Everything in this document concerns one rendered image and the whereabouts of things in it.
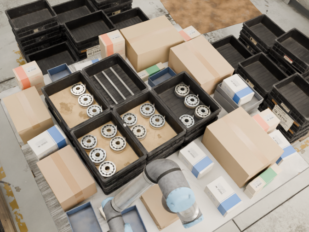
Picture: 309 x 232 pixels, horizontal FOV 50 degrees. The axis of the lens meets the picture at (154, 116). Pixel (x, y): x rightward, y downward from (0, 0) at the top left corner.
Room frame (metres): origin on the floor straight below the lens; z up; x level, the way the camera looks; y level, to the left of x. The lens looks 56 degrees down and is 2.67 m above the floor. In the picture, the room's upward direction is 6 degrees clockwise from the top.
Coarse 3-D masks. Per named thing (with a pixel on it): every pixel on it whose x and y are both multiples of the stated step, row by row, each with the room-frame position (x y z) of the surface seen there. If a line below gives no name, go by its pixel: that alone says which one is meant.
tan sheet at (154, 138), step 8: (128, 112) 1.24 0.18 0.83; (136, 112) 1.25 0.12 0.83; (144, 120) 1.19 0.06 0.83; (152, 128) 1.14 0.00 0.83; (168, 128) 1.15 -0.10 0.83; (152, 136) 1.08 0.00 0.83; (160, 136) 1.08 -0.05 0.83; (168, 136) 1.09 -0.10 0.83; (144, 144) 1.01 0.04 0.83; (152, 144) 1.02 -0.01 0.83; (160, 144) 1.03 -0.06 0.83
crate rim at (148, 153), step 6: (150, 90) 1.37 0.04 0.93; (138, 96) 1.31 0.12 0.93; (156, 96) 1.32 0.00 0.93; (126, 102) 1.25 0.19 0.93; (114, 108) 1.19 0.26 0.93; (120, 120) 1.11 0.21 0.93; (126, 126) 1.07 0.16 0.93; (180, 126) 1.11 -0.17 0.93; (132, 132) 1.03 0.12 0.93; (174, 138) 1.02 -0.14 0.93; (162, 144) 0.97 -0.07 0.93; (168, 144) 0.99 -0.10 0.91; (144, 150) 0.92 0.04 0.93; (156, 150) 0.93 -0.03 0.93
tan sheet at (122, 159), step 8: (120, 136) 1.05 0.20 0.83; (104, 144) 0.98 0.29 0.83; (128, 144) 1.00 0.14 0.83; (88, 152) 0.92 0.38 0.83; (112, 152) 0.93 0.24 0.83; (120, 152) 0.94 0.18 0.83; (128, 152) 0.94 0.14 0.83; (112, 160) 0.88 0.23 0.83; (120, 160) 0.89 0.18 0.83; (128, 160) 0.89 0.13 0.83; (120, 168) 0.83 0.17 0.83
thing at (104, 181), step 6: (102, 114) 1.14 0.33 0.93; (114, 114) 1.15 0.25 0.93; (90, 120) 1.09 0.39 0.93; (72, 132) 0.99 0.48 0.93; (126, 132) 1.03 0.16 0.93; (132, 138) 0.99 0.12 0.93; (78, 144) 0.91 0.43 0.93; (138, 144) 0.95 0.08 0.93; (84, 150) 0.88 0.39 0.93; (144, 156) 0.88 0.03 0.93; (90, 162) 0.80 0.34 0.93; (132, 162) 0.83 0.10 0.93; (138, 162) 0.84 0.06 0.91; (126, 168) 0.79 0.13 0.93; (102, 180) 0.70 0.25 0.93; (108, 180) 0.71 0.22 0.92
